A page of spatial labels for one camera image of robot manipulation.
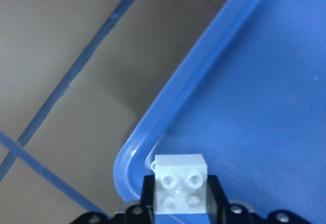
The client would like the white block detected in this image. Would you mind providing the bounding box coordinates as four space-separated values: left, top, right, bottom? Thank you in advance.
152 154 208 215

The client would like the blue plastic tray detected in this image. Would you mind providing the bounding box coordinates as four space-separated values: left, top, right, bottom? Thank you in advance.
114 0 325 223

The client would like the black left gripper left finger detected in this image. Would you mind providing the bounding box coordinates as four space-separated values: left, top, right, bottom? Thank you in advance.
140 175 155 223

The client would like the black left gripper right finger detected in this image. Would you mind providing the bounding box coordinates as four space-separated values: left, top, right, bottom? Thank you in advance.
206 175 229 224

